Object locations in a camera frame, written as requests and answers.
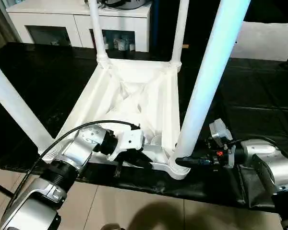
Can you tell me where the grey cushion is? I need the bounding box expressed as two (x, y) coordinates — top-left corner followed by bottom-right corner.
(231, 21), (288, 62)

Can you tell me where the white cabinet with glass doors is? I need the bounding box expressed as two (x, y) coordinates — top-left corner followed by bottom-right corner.
(6, 0), (151, 53)

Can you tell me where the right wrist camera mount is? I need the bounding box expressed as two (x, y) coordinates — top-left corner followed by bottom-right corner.
(209, 118), (235, 167)

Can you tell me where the brown curtain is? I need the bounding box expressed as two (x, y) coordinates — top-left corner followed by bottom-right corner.
(0, 0), (22, 56)

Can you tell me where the grey round container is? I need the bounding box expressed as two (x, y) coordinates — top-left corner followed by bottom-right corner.
(103, 0), (147, 10)

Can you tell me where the black box with gold label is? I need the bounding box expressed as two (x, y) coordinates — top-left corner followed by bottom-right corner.
(148, 0), (245, 59)

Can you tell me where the dark rounded robot body part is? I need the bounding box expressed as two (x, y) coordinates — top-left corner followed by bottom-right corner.
(102, 223), (122, 230)

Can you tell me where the white plastic table top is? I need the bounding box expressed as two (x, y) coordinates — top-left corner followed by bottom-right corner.
(39, 57), (192, 181)

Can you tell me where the black metal table frame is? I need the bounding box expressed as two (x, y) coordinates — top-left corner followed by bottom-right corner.
(0, 178), (14, 198)

